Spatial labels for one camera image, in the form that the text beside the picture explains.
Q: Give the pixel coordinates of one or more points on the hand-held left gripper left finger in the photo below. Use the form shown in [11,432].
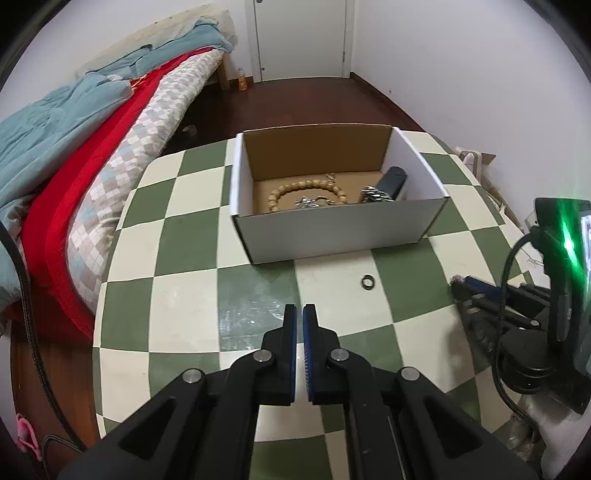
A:
[291,350]

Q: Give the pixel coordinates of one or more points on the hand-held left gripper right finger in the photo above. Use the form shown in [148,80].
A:
[308,350]

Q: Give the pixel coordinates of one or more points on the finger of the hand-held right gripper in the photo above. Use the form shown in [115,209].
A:
[489,310]
[482,284]

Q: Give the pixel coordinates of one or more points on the white cardboard box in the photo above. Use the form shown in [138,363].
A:
[332,230]

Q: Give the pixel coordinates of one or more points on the black smart band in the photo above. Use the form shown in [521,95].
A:
[395,180]

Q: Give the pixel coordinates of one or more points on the brown cardboard box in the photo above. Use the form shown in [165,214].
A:
[489,175]

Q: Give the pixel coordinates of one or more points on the green checkered tablecloth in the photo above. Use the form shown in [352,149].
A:
[184,286]

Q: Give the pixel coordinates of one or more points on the grey checkered bed sheet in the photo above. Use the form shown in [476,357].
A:
[138,147]

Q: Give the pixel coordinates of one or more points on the bed with red cover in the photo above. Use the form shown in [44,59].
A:
[69,194]

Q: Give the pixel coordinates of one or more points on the orange drink bottle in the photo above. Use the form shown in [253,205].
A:
[242,82]

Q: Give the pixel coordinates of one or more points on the pink slippers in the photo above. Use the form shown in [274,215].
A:
[27,438]

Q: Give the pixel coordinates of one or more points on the white door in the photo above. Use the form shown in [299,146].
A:
[300,37]

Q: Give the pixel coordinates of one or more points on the small blue blanket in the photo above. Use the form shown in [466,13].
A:
[184,46]

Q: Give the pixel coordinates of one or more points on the light blue quilt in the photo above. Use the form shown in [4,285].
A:
[51,129]

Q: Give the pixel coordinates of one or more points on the beige bed headboard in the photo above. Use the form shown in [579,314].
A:
[138,39]

